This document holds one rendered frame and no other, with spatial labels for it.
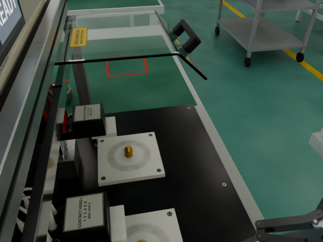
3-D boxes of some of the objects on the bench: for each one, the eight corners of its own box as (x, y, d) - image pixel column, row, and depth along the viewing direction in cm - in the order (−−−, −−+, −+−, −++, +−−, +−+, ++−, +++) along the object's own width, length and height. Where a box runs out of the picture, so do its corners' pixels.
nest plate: (154, 135, 76) (154, 131, 75) (165, 176, 64) (165, 173, 63) (97, 141, 73) (97, 138, 73) (98, 187, 62) (97, 183, 61)
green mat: (161, 36, 138) (161, 35, 138) (197, 105, 91) (197, 104, 91) (-47, 50, 124) (-47, 50, 124) (-133, 141, 77) (-133, 141, 77)
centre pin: (132, 151, 69) (131, 143, 67) (133, 157, 67) (132, 149, 66) (124, 152, 69) (123, 144, 67) (125, 158, 67) (124, 150, 65)
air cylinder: (80, 153, 70) (76, 137, 67) (79, 176, 64) (74, 160, 61) (59, 156, 69) (54, 139, 66) (55, 179, 63) (49, 163, 60)
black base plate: (192, 109, 89) (193, 103, 87) (317, 370, 39) (323, 366, 38) (37, 127, 82) (35, 120, 80) (-49, 470, 32) (-59, 470, 31)
